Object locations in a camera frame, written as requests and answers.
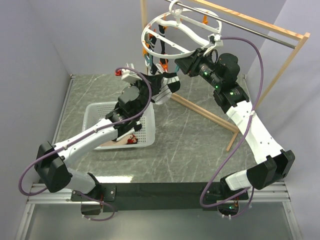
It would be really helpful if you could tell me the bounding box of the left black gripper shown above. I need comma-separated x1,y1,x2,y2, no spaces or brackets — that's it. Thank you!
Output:
130,72,164,119

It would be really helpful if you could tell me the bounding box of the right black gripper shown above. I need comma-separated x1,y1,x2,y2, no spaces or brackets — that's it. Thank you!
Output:
174,48,223,90

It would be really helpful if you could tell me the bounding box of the round white clip hanger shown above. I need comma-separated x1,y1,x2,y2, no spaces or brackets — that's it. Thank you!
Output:
140,0,222,60

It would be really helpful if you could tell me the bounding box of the white black striped sock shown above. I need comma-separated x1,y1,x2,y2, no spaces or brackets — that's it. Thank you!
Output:
161,72,181,94

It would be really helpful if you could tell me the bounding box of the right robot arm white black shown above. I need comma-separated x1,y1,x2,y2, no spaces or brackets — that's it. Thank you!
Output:
174,48,295,200

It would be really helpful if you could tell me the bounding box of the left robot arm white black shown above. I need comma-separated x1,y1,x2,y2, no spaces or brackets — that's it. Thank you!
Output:
34,73,166,201

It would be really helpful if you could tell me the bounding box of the orange clip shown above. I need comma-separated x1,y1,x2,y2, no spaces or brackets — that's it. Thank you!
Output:
157,58,169,73

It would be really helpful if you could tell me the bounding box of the pink sock with red pattern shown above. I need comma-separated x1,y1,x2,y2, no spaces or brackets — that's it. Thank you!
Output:
100,134,138,147

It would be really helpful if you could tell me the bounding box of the white plastic basket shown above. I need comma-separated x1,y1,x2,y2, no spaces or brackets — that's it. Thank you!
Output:
82,101,156,151

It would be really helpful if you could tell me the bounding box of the metal hanging rod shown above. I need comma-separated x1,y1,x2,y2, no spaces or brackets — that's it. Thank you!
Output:
175,2,296,49

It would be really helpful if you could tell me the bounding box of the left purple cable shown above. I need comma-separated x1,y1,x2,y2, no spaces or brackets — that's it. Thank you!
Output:
18,66,153,222

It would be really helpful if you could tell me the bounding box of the purple cable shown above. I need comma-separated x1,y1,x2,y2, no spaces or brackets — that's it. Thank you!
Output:
199,36,264,220
18,66,153,222

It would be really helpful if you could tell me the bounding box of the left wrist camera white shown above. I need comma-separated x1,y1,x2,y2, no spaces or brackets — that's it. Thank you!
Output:
115,69,140,84

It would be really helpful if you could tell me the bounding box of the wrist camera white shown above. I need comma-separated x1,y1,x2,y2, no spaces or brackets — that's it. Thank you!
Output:
115,69,140,84
208,33,224,48

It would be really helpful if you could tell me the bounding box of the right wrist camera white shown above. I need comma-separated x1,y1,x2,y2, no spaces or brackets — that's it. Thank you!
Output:
208,33,224,48

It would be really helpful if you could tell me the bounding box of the wooden drying rack frame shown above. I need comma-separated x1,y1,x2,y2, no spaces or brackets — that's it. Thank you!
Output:
133,0,311,152

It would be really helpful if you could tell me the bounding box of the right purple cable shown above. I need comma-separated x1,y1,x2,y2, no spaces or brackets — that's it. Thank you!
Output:
199,36,264,220

